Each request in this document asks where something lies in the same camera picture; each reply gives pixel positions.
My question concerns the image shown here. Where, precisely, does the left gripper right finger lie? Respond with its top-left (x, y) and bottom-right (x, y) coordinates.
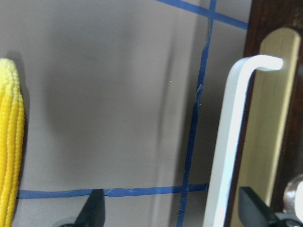
top-left (238, 187), bottom-right (303, 227)

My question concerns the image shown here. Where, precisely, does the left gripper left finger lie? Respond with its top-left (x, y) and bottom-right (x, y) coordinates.
top-left (58, 189), bottom-right (106, 227)

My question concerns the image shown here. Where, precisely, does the white drawer handle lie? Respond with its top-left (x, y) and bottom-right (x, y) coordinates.
top-left (203, 54), bottom-right (283, 227)

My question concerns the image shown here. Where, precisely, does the light wood drawer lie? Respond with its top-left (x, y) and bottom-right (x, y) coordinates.
top-left (223, 0), bottom-right (303, 227)

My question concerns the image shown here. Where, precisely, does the yellow plastic corn cob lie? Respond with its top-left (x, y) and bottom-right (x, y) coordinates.
top-left (0, 58), bottom-right (25, 227)

